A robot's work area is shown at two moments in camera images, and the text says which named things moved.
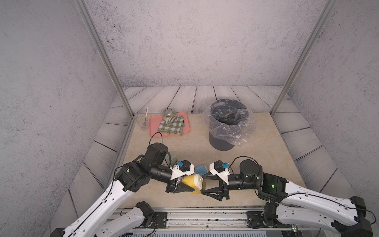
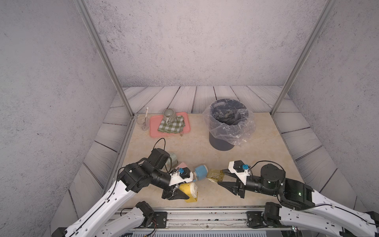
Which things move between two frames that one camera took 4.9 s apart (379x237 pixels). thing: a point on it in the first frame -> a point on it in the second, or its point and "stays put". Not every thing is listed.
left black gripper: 177,188 -> 174,194
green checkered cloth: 175,127 stays put
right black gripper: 224,188 -> 238,185
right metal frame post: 316,36 stays put
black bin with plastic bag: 230,121 stays put
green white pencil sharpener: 171,159 stays put
